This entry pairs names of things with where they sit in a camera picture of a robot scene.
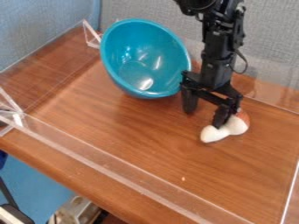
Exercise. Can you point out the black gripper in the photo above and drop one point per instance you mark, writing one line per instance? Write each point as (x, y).
(209, 84)

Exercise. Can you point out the white brown toy mushroom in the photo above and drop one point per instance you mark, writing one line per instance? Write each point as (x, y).
(233, 127)

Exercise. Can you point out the blue plastic bowl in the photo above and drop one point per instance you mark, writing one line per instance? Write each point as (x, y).
(144, 57)

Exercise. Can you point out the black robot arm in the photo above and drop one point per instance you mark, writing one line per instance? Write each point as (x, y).
(221, 17)

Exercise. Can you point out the clear acrylic back barrier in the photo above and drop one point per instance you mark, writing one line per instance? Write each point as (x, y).
(270, 82)

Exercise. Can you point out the clear acrylic barrier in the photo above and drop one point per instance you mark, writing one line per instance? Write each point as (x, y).
(191, 206)
(270, 82)

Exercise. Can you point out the clear acrylic front barrier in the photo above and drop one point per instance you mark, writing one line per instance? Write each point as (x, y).
(191, 206)

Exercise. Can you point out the black stand leg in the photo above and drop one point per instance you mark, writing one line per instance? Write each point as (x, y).
(11, 214)

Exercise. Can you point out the clear acrylic corner bracket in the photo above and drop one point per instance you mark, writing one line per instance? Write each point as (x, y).
(91, 35)

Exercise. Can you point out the clear acrylic left bracket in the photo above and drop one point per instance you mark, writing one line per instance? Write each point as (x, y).
(11, 113)

